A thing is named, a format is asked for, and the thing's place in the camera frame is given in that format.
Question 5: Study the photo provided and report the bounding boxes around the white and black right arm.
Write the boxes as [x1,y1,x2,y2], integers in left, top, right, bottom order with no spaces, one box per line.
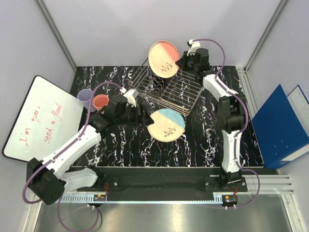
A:
[176,48,248,192]

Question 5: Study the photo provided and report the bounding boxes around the lavender plastic cup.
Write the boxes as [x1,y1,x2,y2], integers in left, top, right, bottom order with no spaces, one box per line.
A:
[77,88,96,112]

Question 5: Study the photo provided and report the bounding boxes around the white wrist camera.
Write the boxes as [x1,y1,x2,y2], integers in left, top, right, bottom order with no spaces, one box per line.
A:
[120,87,139,107]
[187,39,201,56]

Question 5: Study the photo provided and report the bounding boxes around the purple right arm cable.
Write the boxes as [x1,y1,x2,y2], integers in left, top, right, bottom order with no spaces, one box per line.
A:
[197,38,260,208]

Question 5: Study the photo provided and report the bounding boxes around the blue ring binder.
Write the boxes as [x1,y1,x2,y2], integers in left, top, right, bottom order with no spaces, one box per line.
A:
[252,85,309,169]

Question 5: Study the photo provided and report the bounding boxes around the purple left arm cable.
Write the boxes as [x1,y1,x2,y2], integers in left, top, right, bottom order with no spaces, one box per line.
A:
[21,81,125,232]

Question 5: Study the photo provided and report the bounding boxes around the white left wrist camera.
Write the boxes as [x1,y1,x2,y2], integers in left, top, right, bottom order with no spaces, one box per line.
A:
[120,87,139,107]

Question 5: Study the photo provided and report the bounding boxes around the right aluminium frame rail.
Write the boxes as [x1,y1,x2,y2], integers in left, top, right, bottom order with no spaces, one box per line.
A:
[244,0,289,71]

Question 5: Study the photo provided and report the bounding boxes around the blue and cream plate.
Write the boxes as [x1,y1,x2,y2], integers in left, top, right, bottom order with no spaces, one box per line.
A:
[147,109,185,143]

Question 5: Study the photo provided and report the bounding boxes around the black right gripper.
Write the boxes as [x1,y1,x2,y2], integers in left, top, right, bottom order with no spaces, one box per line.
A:
[177,50,198,72]

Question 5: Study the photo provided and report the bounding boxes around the chrome wire dish rack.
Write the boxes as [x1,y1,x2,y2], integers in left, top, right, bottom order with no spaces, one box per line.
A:
[128,59,204,116]

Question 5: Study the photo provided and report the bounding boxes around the pink plastic cup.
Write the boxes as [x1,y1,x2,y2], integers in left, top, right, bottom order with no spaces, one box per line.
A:
[92,94,109,111]

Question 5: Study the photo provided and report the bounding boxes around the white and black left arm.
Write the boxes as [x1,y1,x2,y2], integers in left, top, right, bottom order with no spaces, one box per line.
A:
[22,95,154,205]

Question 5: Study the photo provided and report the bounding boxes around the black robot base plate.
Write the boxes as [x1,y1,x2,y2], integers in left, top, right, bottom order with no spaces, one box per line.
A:
[79,166,247,193]

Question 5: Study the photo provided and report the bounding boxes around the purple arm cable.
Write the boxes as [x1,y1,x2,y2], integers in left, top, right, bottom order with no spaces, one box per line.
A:
[197,38,260,208]
[21,81,125,232]

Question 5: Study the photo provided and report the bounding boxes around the white whiteboard with red writing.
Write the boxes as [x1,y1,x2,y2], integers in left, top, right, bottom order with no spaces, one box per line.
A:
[2,76,84,162]

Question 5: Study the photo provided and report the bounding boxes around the aluminium frame rail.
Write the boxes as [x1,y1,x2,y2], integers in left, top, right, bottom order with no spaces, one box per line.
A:
[35,0,77,72]
[244,0,289,71]

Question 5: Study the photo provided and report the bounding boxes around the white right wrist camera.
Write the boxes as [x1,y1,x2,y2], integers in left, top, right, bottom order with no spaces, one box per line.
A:
[187,39,201,56]

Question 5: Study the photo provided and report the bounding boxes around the pink and cream plate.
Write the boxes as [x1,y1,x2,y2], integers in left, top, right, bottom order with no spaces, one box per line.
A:
[148,41,180,78]

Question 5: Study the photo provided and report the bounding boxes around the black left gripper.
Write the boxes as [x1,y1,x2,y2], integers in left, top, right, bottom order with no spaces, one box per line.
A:
[115,103,154,128]

